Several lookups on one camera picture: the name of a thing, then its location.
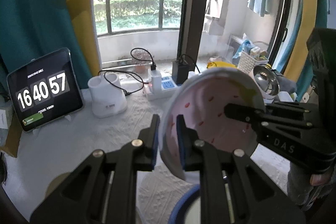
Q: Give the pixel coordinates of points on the black tablet with clock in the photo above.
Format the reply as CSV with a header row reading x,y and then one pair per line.
x,y
42,90

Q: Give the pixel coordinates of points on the white power strip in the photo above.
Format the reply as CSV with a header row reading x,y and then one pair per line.
x,y
168,85

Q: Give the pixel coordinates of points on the small potted plant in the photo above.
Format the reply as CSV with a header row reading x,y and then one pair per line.
x,y
140,66

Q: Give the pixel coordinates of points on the white desk lamp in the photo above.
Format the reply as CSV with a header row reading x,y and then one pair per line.
x,y
105,106

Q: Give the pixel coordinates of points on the pink white bowl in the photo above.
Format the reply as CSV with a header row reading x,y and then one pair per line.
x,y
210,113

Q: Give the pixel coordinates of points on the grey cloth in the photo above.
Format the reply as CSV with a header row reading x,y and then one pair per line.
x,y
287,83

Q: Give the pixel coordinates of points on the metal bowl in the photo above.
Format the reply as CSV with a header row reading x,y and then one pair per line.
x,y
265,81

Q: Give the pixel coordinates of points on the white plastic basket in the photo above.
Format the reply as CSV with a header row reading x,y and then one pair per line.
x,y
245,62

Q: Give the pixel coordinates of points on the yellow sponge cloth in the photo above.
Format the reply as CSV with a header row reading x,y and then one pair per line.
x,y
220,64

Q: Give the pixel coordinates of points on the blue bowl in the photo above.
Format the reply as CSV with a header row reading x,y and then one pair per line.
x,y
178,203

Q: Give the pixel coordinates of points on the white plastic jug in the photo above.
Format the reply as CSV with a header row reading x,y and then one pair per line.
x,y
212,26

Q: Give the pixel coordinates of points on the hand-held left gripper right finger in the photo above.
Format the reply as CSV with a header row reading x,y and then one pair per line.
x,y
181,140

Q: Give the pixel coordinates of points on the blue bag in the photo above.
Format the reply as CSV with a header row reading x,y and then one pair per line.
x,y
245,45

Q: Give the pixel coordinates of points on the cardboard box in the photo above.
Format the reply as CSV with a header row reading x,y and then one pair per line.
x,y
10,140

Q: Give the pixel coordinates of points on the person's right hand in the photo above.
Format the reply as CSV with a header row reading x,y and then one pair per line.
x,y
320,180

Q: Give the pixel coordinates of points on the small white box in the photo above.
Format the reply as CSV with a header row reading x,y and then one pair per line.
x,y
4,119

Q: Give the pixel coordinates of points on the yellow curtain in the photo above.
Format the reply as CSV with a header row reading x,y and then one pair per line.
x,y
78,16
307,3

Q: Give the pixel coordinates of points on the dark sliding door frame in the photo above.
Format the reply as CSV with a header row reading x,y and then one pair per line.
x,y
194,3

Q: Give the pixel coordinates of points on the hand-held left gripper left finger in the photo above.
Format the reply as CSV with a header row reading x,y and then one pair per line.
x,y
156,140

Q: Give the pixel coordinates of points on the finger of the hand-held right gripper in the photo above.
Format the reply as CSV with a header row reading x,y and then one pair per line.
x,y
241,112
288,106

